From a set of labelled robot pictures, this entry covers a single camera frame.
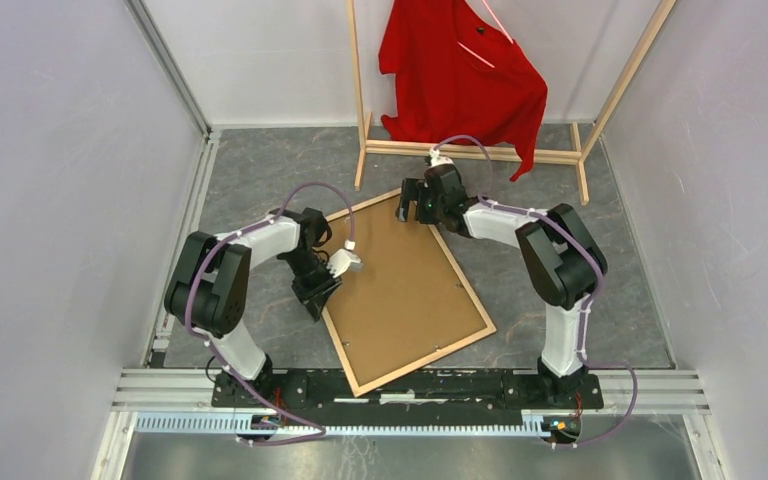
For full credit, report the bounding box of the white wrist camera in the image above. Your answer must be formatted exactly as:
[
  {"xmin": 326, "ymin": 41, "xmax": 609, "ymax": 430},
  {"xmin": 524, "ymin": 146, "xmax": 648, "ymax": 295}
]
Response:
[
  {"xmin": 425, "ymin": 147, "xmax": 454, "ymax": 169},
  {"xmin": 327, "ymin": 240, "xmax": 363, "ymax": 277}
]

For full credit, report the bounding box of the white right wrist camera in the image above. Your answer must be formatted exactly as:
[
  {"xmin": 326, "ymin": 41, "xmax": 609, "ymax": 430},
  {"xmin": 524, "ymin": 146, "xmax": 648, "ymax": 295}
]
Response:
[{"xmin": 425, "ymin": 147, "xmax": 454, "ymax": 169}]

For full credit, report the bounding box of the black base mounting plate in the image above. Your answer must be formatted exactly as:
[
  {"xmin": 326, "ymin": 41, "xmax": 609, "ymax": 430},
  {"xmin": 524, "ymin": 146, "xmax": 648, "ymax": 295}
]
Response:
[{"xmin": 210, "ymin": 367, "xmax": 605, "ymax": 427}]

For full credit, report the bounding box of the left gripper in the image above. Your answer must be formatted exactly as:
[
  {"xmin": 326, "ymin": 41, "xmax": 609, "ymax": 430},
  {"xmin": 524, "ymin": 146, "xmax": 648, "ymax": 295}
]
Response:
[{"xmin": 282, "ymin": 250, "xmax": 345, "ymax": 323}]

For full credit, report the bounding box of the brown backing board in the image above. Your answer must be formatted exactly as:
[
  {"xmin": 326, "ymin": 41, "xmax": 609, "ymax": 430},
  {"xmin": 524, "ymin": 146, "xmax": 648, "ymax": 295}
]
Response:
[{"xmin": 325, "ymin": 195, "xmax": 490, "ymax": 391}]

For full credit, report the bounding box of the wooden picture frame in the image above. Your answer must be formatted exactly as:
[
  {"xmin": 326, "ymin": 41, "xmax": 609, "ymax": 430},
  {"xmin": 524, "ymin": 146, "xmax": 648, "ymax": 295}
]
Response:
[{"xmin": 319, "ymin": 188, "xmax": 498, "ymax": 399}]

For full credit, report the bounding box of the pink clothes hanger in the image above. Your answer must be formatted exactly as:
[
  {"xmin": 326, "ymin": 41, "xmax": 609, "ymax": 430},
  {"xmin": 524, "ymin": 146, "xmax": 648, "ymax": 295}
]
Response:
[{"xmin": 453, "ymin": 1, "xmax": 515, "ymax": 70}]

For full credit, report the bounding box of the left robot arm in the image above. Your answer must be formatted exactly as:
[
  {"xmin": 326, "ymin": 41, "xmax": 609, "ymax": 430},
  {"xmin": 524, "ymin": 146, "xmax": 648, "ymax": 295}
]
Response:
[{"xmin": 163, "ymin": 208, "xmax": 362, "ymax": 408}]

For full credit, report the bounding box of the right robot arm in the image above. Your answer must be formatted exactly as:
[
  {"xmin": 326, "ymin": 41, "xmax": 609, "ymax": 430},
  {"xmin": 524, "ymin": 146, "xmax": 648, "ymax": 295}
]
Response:
[{"xmin": 395, "ymin": 163, "xmax": 607, "ymax": 408}]

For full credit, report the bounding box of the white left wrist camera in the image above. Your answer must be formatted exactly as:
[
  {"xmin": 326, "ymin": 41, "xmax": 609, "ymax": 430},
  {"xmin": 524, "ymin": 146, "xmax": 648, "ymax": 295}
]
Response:
[{"xmin": 327, "ymin": 240, "xmax": 363, "ymax": 277}]

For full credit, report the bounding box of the red t-shirt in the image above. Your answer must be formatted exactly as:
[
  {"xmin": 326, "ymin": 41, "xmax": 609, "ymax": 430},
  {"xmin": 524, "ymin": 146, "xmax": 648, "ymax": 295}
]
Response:
[{"xmin": 378, "ymin": 1, "xmax": 548, "ymax": 181}]

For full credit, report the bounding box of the wooden clothes rack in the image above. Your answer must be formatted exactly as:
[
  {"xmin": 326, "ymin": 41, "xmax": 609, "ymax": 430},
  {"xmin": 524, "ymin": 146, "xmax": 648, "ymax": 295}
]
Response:
[{"xmin": 347, "ymin": 0, "xmax": 678, "ymax": 207}]

